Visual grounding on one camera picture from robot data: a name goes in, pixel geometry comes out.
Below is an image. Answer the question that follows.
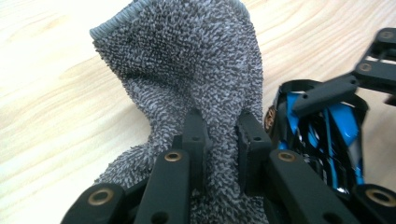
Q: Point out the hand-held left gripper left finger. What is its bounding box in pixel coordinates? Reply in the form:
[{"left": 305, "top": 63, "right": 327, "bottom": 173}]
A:
[{"left": 134, "top": 107, "right": 213, "bottom": 224}]

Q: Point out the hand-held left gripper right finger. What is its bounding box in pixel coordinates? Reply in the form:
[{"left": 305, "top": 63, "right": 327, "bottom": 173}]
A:
[{"left": 236, "top": 110, "right": 361, "bottom": 224}]

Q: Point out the blue and black toy car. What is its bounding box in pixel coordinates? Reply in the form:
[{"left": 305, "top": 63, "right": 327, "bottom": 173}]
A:
[{"left": 264, "top": 78, "right": 371, "bottom": 197}]

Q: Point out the grey terry cloth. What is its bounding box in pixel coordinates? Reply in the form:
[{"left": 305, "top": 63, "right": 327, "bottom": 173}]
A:
[{"left": 89, "top": 0, "right": 272, "bottom": 224}]

